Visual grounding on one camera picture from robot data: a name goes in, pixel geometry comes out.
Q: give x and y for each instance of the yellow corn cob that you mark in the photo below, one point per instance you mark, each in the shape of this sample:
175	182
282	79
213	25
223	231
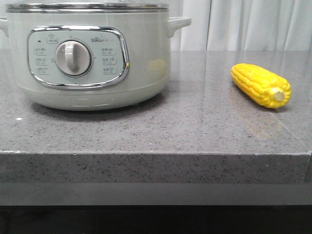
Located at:
261	85

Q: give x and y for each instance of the glass pot lid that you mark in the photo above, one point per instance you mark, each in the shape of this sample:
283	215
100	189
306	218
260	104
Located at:
86	6

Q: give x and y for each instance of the pale green electric pot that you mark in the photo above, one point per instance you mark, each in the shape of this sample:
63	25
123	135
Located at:
89	62

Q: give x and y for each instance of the white curtain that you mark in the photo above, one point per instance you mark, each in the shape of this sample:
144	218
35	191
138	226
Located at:
222	25

